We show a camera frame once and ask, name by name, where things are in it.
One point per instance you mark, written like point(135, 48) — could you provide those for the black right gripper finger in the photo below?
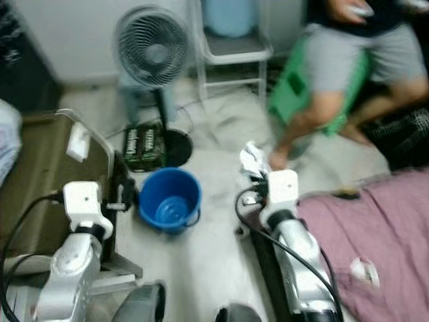
point(255, 178)

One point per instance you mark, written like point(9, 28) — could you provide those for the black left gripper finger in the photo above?
point(126, 189)

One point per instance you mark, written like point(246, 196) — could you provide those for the white paper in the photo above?
point(253, 159)

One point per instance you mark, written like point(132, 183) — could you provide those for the small white controller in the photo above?
point(363, 10)

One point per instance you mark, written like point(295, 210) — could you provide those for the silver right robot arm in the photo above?
point(301, 268)

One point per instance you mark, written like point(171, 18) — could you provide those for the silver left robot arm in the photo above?
point(70, 268)

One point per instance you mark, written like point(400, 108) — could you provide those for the person's bare hand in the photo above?
point(342, 8)

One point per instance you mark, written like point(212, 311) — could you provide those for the blue plastic bucket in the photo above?
point(167, 204)

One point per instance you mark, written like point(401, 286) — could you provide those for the dark green printed box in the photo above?
point(144, 147)

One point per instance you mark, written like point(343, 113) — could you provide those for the olive brown suitcase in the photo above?
point(53, 174)

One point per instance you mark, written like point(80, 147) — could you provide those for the small black floor object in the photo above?
point(348, 194)

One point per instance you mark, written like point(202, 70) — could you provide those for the green plastic stool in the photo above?
point(288, 87)

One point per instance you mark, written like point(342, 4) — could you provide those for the grey robot left leg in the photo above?
point(141, 305)

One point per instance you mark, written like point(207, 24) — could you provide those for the grey robot leg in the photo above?
point(238, 315)
point(141, 305)

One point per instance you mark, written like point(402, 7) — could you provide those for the grey robot right leg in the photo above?
point(238, 315)

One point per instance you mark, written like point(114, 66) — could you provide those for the purple cartoon print blanket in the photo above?
point(375, 235)

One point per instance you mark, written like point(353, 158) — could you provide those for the white plastic bag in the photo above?
point(8, 141)

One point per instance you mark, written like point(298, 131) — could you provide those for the white metal chair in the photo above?
point(234, 48)

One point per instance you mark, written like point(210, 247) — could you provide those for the person in grey shorts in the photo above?
point(335, 60)

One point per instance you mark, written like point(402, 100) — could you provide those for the white floor fan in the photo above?
point(153, 47)

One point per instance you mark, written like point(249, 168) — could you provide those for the black mesh basket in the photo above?
point(399, 134)

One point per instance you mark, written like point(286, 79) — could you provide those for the black patterned fabric item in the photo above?
point(27, 60)

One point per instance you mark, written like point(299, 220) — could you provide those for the light blue water jug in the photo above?
point(228, 17)

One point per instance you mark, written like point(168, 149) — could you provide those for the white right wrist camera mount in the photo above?
point(283, 191)

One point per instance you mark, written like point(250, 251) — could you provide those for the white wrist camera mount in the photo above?
point(84, 201)
point(283, 191)

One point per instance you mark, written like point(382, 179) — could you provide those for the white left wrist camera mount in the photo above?
point(84, 201)

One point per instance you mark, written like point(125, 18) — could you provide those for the dark bed frame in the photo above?
point(261, 282)

